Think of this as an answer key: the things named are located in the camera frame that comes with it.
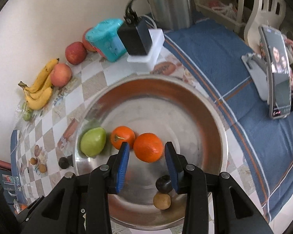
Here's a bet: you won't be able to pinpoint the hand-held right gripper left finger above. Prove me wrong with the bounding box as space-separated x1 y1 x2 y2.
20 142 130 234

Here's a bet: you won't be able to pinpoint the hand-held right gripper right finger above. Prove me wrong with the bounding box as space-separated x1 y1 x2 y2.
164 141 274 234

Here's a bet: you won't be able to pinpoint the tangerine with stem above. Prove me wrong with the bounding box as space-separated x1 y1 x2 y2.
110 126 136 150

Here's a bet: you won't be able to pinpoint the green pear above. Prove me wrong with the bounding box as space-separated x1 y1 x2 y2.
80 127 107 158

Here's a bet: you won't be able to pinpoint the round steel plate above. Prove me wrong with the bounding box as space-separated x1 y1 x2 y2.
73 74 229 231

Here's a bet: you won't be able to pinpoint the small green fruits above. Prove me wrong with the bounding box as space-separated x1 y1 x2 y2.
23 104 33 122

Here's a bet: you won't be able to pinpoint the glass mug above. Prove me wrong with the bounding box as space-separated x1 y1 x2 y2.
1 174 22 197

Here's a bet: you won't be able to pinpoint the yellow banana bunch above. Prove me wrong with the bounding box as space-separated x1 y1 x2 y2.
18 58 60 111

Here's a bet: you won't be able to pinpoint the pale pink apple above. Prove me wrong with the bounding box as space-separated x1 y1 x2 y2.
50 63 72 87

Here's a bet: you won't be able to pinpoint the blue striped cloth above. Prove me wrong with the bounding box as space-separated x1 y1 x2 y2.
146 12 293 222

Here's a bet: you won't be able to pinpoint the red apple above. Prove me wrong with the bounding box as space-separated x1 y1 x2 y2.
82 28 98 52
65 42 87 65

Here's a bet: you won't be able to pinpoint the white charger base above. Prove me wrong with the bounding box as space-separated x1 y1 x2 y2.
126 28 165 72

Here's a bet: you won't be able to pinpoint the grey phone stand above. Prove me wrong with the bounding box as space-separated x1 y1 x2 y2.
241 52 271 103

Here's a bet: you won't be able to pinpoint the teal toy box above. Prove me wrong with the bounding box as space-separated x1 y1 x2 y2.
85 18 127 62

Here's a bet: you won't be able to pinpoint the smartphone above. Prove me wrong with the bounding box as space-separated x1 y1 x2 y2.
258 25 292 120

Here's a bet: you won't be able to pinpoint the steel kettle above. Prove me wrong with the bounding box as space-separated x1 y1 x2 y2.
141 0 196 31

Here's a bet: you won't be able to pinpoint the white plastic bag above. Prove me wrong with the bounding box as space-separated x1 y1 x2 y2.
207 1 237 20

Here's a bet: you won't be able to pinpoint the white chair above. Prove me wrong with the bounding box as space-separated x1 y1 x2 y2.
234 0 287 47

